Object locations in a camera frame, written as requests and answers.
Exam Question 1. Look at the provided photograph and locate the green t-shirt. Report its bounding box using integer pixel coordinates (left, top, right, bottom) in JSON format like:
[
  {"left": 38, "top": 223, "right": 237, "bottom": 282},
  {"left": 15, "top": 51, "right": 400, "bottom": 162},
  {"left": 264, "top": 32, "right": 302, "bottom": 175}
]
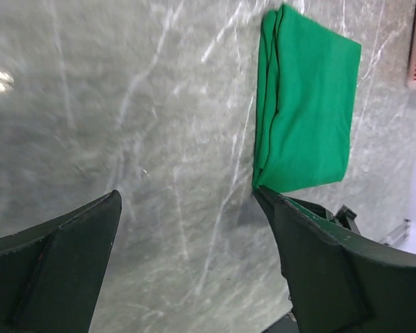
[{"left": 252, "top": 4, "right": 361, "bottom": 193}]

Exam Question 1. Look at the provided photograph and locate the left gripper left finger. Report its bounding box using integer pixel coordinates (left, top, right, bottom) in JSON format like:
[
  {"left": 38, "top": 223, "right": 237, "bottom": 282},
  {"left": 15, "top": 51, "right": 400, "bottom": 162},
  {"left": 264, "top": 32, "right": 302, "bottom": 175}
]
[{"left": 0, "top": 190, "right": 122, "bottom": 332}]

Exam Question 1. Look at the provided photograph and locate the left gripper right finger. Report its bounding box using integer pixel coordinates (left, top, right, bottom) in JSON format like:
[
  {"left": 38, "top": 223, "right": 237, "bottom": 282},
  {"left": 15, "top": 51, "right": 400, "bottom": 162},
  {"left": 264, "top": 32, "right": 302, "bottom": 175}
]
[{"left": 254, "top": 187, "right": 416, "bottom": 332}]

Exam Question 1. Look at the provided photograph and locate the aluminium rail frame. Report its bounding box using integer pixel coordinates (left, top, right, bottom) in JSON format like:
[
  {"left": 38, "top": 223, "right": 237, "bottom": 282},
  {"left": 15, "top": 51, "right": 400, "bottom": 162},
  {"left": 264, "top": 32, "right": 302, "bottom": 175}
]
[{"left": 379, "top": 219, "right": 411, "bottom": 248}]

